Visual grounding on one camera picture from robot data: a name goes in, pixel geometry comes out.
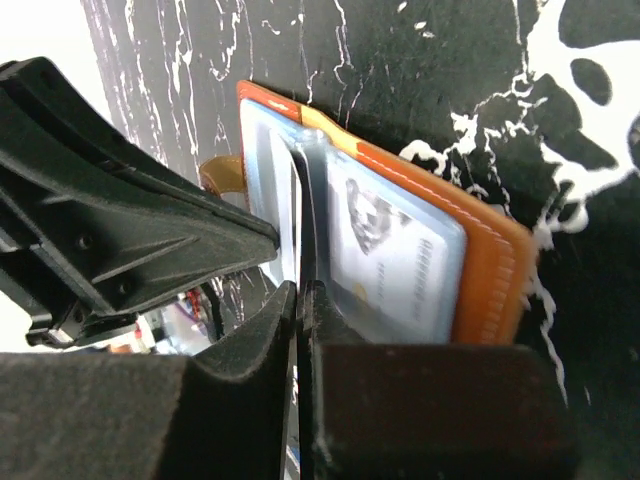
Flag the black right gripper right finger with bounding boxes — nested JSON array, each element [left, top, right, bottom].
[[298, 281, 580, 479]]

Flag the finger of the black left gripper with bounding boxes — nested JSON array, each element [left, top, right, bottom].
[[1, 57, 279, 348]]

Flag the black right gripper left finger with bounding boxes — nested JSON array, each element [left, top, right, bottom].
[[1, 282, 296, 479]]

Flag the brown leather card holder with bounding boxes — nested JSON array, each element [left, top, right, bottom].
[[200, 80, 536, 345]]

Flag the silver card in holder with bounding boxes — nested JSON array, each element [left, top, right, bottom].
[[326, 153, 466, 344]]

